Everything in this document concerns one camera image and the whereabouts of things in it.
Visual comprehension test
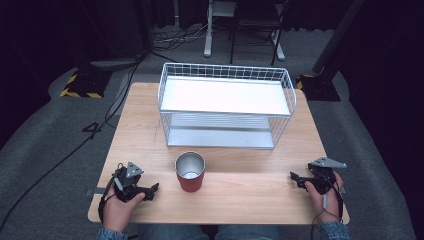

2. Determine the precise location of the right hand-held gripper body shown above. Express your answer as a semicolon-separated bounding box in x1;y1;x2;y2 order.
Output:
307;156;348;196

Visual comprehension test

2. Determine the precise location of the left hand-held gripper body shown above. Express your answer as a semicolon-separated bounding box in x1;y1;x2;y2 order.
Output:
112;161;150;204

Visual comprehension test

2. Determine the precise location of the person's right hand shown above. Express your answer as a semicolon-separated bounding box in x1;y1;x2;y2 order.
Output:
304;172;345;225

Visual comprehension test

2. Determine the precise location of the person's left hand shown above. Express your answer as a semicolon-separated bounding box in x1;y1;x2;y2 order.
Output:
102;191;147;233

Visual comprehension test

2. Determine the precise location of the grey tape strip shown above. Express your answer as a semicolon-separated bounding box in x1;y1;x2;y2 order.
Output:
84;187;108;196

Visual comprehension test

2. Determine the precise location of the red cup with steel inside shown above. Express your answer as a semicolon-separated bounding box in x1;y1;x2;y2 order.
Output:
174;151;207;194

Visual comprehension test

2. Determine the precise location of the yellow-black striped stand base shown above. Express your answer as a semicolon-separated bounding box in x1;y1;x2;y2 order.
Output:
295;73;342;102
59;67;114;100

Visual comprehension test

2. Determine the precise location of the white desk leg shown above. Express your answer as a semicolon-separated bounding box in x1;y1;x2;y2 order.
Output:
203;0;215;59
270;29;287;62

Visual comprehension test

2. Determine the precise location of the black slanted stand pole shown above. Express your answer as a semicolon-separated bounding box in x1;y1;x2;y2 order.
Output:
311;0;367;76

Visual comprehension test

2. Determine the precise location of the black folding chair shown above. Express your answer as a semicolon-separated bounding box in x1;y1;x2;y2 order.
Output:
228;0;290;67

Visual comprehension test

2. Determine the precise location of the right hand-held gripper cable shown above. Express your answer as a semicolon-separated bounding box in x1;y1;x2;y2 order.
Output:
310;171;345;240

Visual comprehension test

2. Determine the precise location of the hand-held gripper cable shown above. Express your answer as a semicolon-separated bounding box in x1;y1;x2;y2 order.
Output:
97;162;125;224
310;171;345;240

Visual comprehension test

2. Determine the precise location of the left hand-held gripper cable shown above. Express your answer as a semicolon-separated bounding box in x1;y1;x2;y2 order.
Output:
97;162;125;224

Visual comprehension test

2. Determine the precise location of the long black floor cable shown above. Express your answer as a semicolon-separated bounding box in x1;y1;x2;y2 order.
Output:
0;54;145;233

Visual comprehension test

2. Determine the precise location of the white wire shelf rack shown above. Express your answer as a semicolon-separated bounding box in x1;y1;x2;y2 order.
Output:
157;62;298;150

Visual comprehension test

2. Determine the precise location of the bundle of floor cables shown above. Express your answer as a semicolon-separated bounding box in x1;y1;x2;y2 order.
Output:
152;19;214;53

